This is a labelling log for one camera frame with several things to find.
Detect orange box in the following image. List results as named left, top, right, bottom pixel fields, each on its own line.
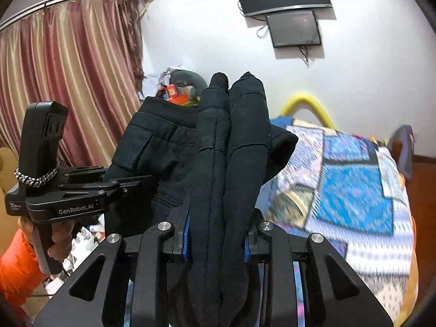
left=163, top=84, right=190, bottom=105

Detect grey plush toy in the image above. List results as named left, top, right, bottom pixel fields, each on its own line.
left=170, top=69, right=208, bottom=100

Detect person left hand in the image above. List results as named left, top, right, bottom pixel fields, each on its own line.
left=18, top=216, right=75, bottom=263

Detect small dark wall monitor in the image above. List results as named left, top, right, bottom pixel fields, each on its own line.
left=266, top=10, right=322, bottom=48

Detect black pants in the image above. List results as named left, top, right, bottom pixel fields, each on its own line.
left=105, top=72, right=298, bottom=326

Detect orange sleeve left forearm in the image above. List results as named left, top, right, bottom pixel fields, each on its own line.
left=0, top=229, right=47, bottom=309

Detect blue patchwork bedspread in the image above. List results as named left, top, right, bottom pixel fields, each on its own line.
left=256, top=116, right=417, bottom=326

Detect striped maroon curtain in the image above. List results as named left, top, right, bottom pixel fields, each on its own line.
left=1, top=0, right=143, bottom=166

